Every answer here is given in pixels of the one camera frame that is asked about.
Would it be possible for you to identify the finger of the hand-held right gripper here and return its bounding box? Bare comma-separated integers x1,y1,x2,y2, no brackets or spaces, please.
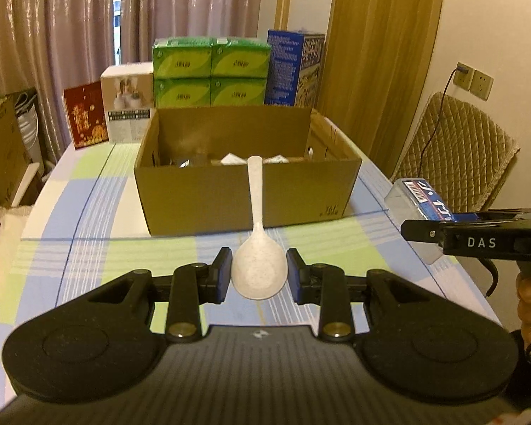
400,219,445,243
477,207,531,222

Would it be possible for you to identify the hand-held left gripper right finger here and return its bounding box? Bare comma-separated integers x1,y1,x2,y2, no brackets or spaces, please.
285,249,430,342

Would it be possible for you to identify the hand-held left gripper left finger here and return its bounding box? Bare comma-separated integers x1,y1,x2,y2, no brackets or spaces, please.
88,248,233,342

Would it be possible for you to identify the white plastic spoon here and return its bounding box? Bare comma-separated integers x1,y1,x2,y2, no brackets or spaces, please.
232,156,289,301

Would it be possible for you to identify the clear box with blue label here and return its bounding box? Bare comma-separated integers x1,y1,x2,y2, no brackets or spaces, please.
384,178,479,267

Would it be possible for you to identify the brown cardboard box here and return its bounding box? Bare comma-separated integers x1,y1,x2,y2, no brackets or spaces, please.
133,106,364,237

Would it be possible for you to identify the checkered cloth covered desktop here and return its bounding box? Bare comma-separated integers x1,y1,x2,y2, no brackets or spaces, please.
0,142,507,390

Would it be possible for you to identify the chair with quilted cover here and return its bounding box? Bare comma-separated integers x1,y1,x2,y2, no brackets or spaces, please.
389,92,521,213

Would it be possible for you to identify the golden curtain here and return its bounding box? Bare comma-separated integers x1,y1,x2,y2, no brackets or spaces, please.
319,0,447,178

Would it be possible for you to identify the white product box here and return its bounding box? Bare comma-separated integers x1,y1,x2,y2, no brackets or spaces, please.
100,64,156,143

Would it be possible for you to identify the red gift box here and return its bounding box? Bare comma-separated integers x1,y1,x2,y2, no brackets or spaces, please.
63,80,109,150

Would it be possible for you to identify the blue milk carton box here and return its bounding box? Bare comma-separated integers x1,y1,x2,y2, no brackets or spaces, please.
265,30,327,108

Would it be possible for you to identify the stack of white containers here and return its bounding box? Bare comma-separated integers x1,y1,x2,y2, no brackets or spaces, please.
9,89,49,173

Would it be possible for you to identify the brown storage carton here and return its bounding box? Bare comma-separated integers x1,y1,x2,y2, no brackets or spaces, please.
0,97,32,208

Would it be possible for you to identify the taupe curtain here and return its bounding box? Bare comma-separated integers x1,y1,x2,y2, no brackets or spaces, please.
0,0,266,160

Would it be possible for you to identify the black charger cable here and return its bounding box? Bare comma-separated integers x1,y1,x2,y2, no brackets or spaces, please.
418,66,468,178

